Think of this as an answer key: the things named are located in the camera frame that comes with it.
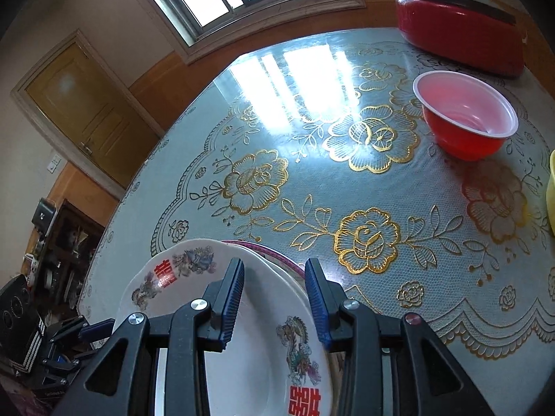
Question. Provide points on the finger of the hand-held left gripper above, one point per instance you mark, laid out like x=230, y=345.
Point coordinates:
x=65, y=328
x=97, y=330

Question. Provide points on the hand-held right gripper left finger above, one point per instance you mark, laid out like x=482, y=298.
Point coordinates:
x=232, y=307

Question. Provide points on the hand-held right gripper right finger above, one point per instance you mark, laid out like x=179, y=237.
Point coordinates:
x=318, y=307

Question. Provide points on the large floral rimmed plate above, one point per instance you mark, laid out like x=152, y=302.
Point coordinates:
x=291, y=265

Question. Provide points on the red plastic bowl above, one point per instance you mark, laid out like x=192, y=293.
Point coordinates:
x=464, y=143

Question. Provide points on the yellow plastic bowl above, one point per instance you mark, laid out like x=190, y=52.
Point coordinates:
x=551, y=195

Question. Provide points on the dark wooden cabinet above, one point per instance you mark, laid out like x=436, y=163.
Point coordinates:
x=73, y=242

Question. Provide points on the black device on cabinet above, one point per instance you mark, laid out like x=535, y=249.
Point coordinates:
x=43, y=212

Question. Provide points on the yellow wooden door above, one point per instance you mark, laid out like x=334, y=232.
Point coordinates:
x=86, y=104

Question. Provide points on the red electric cooking pot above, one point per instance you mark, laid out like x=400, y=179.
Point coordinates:
x=455, y=34

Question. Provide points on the white wall switch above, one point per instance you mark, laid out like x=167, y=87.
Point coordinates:
x=53, y=165

